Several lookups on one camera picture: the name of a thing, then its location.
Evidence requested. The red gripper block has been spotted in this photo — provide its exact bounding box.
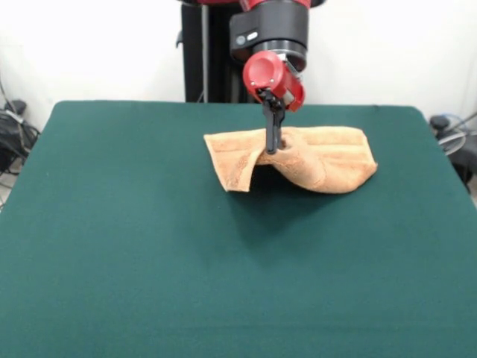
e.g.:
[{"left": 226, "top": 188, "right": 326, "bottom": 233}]
[{"left": 242, "top": 51, "right": 307, "bottom": 155}]

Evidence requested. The tan terry towel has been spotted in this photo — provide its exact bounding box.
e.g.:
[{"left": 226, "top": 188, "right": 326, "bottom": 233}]
[{"left": 203, "top": 125, "right": 379, "bottom": 195}]

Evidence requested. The black round device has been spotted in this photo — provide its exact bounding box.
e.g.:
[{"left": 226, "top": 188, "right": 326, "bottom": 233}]
[{"left": 429, "top": 115, "right": 455, "bottom": 131}]

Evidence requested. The dark green table cloth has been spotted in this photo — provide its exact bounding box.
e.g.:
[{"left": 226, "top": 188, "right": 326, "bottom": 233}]
[{"left": 0, "top": 99, "right": 477, "bottom": 358}]

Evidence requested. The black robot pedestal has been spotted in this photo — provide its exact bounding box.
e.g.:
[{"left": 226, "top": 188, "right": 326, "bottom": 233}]
[{"left": 174, "top": 0, "right": 311, "bottom": 104}]

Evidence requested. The black cable bundle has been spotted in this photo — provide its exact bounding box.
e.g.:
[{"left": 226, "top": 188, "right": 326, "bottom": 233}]
[{"left": 0, "top": 99, "right": 41, "bottom": 176}]

